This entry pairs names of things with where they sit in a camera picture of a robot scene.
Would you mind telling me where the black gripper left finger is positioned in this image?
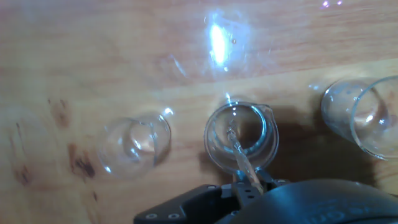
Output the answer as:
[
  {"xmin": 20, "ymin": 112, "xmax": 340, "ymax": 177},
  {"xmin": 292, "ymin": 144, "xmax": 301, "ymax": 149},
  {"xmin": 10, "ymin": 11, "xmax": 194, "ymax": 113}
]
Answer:
[{"xmin": 233, "ymin": 170, "xmax": 261, "ymax": 206}]

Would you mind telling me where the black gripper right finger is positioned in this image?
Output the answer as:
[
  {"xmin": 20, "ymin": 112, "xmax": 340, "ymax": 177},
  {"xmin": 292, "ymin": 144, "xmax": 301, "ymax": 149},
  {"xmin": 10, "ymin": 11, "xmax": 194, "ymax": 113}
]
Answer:
[{"xmin": 255, "ymin": 169, "xmax": 290, "ymax": 193}]

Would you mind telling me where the clear glass stirring rod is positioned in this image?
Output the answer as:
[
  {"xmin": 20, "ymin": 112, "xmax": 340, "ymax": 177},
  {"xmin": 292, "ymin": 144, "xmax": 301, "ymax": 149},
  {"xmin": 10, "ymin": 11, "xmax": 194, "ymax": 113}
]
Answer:
[{"xmin": 226, "ymin": 119, "xmax": 264, "ymax": 194}]

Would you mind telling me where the medium glass beaker with water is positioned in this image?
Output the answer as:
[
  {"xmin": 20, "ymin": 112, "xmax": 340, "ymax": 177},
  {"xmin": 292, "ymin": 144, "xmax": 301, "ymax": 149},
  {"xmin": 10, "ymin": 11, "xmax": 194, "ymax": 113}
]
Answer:
[{"xmin": 203, "ymin": 101, "xmax": 280, "ymax": 175}]

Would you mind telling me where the large glass beaker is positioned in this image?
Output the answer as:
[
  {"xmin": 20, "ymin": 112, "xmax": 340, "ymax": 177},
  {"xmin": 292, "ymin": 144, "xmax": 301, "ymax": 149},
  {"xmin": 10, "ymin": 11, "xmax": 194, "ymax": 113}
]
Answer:
[{"xmin": 320, "ymin": 75, "xmax": 398, "ymax": 161}]

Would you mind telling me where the small empty glass beaker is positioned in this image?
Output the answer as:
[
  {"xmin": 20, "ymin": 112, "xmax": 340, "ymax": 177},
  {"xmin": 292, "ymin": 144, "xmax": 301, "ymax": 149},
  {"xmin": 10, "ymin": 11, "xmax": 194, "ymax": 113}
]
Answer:
[{"xmin": 98, "ymin": 113, "xmax": 172, "ymax": 180}]

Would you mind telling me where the glossy wooden board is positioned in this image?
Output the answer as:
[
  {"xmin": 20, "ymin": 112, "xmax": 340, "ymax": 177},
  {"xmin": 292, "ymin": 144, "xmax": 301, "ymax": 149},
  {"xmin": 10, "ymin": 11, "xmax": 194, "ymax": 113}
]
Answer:
[{"xmin": 0, "ymin": 0, "xmax": 398, "ymax": 224}]

